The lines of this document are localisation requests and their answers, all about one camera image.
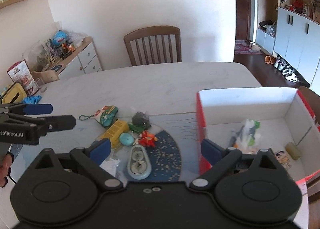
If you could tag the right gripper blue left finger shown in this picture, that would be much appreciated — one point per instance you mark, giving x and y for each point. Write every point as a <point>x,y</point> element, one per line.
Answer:
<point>89,161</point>

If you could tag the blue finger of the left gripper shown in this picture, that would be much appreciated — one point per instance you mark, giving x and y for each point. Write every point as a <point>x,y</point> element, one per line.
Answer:
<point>53,123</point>
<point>26,109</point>

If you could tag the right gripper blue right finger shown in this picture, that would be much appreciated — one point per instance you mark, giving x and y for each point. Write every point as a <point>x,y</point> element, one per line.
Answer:
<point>222,161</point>

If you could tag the bag of white beads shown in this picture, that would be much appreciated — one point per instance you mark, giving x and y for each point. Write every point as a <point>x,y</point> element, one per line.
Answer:
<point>110,164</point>

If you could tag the yellow small box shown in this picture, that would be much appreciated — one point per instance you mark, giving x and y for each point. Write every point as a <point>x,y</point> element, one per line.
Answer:
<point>113,133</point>

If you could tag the teal round case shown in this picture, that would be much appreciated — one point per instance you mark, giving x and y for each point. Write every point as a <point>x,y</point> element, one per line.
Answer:
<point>126,139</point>

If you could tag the green embroidered pouch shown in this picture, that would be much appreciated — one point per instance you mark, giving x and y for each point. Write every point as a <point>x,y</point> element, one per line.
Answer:
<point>104,116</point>

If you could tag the beige cylinder roll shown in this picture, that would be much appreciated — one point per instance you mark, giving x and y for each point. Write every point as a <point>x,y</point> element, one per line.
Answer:
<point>292,150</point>

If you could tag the person's left hand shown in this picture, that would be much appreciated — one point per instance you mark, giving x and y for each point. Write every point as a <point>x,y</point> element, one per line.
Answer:
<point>5,169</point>

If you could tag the blue cloth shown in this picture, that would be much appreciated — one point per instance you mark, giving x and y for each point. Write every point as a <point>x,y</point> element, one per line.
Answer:
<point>32,99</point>

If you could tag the yellow tissue box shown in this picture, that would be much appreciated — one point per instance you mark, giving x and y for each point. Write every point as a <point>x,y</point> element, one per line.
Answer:
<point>14,94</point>

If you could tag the clear drinking glass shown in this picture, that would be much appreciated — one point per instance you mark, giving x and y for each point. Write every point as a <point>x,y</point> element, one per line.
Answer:
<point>41,84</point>

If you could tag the plastic bag with toys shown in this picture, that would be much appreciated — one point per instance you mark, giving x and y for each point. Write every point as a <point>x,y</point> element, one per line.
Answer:
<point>248,138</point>

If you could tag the red white snack bag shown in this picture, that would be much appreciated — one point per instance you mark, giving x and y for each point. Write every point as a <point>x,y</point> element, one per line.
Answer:
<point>19,72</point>

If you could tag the black pompom in bag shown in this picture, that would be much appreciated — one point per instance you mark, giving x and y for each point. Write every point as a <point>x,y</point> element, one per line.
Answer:
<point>140,118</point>

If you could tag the red white cardboard box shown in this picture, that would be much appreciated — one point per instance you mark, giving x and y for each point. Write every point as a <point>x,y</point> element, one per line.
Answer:
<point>251,119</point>

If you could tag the white wood sideboard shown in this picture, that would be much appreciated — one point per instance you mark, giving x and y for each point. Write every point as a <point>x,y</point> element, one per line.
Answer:
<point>84,60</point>

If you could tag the blue globe toy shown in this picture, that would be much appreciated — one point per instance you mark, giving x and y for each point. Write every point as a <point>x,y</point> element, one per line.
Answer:
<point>59,38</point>

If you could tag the red patterned door rug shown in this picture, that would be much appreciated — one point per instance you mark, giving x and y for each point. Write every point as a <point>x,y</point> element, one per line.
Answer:
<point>247,47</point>

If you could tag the brown wooden chair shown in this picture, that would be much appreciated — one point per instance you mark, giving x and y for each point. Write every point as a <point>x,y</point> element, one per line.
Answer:
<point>154,45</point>

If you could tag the white tall cabinet unit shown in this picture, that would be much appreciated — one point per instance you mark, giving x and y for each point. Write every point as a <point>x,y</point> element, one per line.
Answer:
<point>288,31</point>

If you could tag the dark wooden door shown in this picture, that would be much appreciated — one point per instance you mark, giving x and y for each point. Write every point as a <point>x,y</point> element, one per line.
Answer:
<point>243,19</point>

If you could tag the red plush keychain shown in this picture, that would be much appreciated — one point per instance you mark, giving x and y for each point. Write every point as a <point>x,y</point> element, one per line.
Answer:
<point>147,139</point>

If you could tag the wall wooden shelf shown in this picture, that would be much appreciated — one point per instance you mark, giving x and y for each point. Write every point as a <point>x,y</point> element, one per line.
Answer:
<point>6,3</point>

